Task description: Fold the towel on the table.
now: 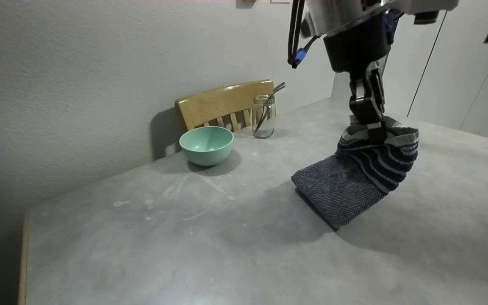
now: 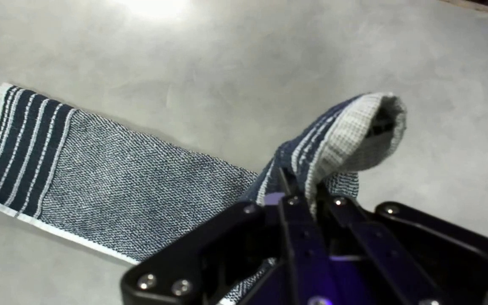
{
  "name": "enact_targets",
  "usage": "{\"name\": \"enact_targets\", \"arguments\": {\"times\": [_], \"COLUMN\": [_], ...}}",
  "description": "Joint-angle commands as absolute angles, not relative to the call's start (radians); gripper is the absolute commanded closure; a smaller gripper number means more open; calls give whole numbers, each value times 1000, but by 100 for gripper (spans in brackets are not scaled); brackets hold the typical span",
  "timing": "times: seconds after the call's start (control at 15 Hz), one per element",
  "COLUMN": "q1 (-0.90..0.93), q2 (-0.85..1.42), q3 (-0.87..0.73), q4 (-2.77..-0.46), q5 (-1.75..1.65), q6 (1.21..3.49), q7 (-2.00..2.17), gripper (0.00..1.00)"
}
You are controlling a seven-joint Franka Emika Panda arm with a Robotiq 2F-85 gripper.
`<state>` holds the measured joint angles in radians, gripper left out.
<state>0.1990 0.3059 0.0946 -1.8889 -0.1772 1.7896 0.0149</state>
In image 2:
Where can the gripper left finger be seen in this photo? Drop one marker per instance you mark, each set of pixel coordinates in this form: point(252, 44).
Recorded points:
point(210, 254)

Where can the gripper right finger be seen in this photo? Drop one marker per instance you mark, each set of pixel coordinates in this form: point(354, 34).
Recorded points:
point(417, 250)

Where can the blue white striped towel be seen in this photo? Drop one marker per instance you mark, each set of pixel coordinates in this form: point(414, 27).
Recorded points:
point(112, 186)

